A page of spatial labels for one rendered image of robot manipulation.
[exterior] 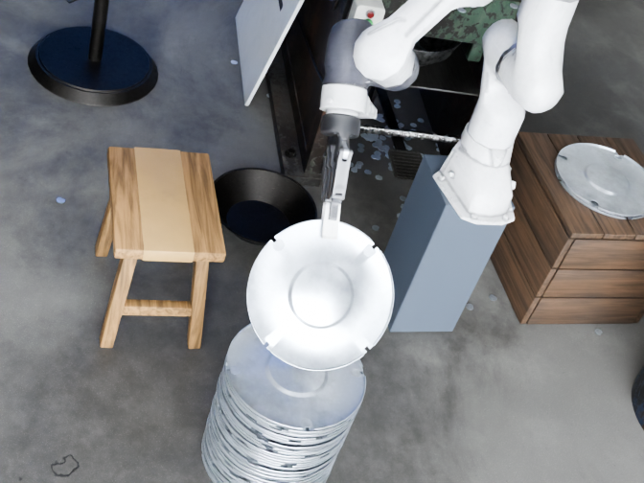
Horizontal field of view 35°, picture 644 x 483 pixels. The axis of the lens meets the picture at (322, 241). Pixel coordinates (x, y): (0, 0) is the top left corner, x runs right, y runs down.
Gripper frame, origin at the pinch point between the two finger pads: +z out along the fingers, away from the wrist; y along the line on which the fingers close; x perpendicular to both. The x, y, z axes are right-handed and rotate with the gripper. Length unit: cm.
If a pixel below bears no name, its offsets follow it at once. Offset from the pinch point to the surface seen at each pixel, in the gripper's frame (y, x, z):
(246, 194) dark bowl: -94, 0, -9
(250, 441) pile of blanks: -10.9, -8.4, 44.8
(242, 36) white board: -146, 2, -65
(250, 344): -17.6, -9.3, 26.2
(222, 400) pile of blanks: -15.6, -14.1, 37.7
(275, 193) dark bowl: -93, 8, -11
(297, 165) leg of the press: -102, 15, -20
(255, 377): -11.7, -8.7, 32.1
